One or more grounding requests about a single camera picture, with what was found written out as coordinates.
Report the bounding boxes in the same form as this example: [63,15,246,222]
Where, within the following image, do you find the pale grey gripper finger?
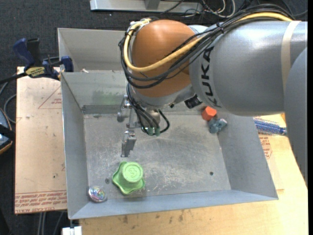
[121,130,137,158]
[116,95,131,122]

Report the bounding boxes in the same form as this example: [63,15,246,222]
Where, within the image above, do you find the green toy cup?
[112,161,146,196]

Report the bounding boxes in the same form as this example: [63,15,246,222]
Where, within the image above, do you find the grey metal bin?
[57,27,279,220]

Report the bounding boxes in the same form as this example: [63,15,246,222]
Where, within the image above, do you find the orange hexagonal block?
[201,106,218,121]

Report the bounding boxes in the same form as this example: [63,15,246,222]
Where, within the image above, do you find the shiny multicoloured ball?
[88,185,108,203]

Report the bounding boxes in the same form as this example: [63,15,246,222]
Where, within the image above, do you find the grey-blue lumpy toy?
[207,117,228,135]

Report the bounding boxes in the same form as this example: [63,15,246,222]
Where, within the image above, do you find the brown cardboard board, red print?
[14,66,286,215]

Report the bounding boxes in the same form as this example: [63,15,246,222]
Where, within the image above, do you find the blue bristly brush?
[253,117,288,136]

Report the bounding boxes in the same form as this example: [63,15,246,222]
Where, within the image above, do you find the black cylinder on white bracket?
[184,94,204,109]

